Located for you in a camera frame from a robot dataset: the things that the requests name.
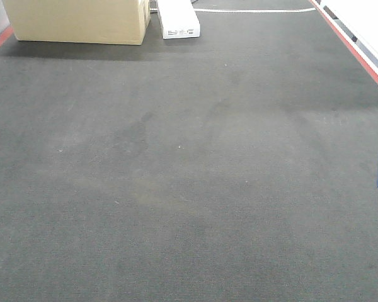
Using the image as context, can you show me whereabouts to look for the white long carton box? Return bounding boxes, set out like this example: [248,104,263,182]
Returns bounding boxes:
[156,0,200,40]

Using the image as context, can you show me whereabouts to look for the large cardboard box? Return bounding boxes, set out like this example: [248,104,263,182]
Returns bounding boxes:
[3,0,150,45]

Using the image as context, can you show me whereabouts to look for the white conveyor side rail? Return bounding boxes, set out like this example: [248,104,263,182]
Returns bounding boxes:
[311,1,378,85]

